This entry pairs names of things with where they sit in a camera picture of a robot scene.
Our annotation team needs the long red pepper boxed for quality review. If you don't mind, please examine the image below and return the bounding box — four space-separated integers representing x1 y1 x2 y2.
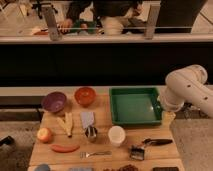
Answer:
50 144 80 153

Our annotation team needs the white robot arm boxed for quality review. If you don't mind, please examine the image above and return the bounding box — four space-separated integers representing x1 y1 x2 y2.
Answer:
159 65 213 118

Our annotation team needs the orange bowl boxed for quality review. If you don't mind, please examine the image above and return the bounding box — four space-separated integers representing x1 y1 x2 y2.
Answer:
74 87 96 107

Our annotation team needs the purple bowl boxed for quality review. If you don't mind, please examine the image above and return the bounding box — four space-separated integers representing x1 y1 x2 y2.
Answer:
41 92 67 113

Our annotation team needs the green plastic tray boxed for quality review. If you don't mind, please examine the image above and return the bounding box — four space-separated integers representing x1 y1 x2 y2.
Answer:
109 87 163 126

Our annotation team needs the white plastic cup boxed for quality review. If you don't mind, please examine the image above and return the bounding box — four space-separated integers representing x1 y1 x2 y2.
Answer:
108 126 126 147

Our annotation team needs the small metal cup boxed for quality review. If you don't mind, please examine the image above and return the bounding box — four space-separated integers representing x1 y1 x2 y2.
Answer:
85 126 98 142

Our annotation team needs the peeled banana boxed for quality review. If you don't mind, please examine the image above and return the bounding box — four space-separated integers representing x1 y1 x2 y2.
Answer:
56 113 73 137

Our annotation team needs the wooden cutting board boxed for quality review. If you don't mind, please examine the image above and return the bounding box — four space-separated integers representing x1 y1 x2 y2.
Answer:
27 94 185 171

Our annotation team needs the silver fork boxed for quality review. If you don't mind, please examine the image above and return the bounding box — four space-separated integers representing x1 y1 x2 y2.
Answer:
80 151 112 158

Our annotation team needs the person in background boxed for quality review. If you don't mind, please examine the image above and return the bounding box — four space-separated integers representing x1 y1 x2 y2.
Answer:
58 0 143 35

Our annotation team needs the red yellow apple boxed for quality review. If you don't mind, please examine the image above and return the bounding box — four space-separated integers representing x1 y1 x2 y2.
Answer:
37 128 53 143

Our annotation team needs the brown grape bunch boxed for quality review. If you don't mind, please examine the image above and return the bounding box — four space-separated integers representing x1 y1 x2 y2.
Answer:
103 164 139 171

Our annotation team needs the blue flat object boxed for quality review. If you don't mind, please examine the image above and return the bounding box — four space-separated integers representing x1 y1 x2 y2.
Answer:
68 167 93 171

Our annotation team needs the dark brown block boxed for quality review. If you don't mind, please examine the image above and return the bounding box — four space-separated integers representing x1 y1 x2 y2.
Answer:
152 167 179 171

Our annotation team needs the blue round object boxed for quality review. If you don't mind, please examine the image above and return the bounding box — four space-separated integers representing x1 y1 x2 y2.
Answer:
34 164 51 171

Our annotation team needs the black object on floor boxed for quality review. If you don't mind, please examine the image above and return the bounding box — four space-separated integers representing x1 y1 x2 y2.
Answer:
0 136 15 147

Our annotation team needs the left metal post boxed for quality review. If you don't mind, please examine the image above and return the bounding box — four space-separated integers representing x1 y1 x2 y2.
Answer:
42 5 61 41

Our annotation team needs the metal post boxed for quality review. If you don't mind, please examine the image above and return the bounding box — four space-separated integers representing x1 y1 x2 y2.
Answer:
144 1 160 39
42 5 61 41

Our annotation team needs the right metal post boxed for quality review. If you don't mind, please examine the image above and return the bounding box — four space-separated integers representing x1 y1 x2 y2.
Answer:
144 1 160 39

